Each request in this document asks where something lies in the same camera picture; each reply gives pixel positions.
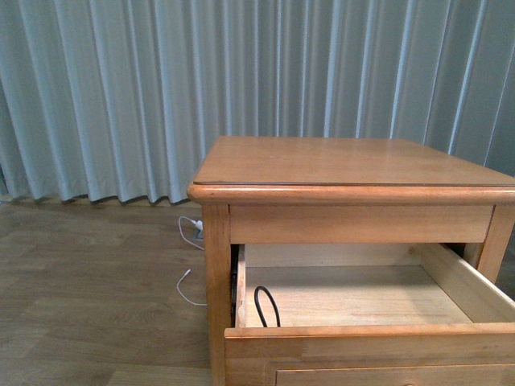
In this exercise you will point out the wooden drawer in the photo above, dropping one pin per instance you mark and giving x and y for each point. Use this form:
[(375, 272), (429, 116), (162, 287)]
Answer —
[(366, 314)]

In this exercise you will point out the white floor plug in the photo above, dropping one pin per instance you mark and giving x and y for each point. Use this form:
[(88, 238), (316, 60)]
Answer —
[(198, 224)]

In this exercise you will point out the open metal floor socket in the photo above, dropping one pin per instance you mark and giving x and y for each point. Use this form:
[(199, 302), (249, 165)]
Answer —
[(199, 235)]

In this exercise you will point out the light wooden nightstand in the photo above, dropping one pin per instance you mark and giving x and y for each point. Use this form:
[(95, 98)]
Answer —
[(341, 191)]

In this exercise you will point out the pale blue pleated curtain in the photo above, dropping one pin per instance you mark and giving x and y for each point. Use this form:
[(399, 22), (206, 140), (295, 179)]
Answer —
[(124, 98)]

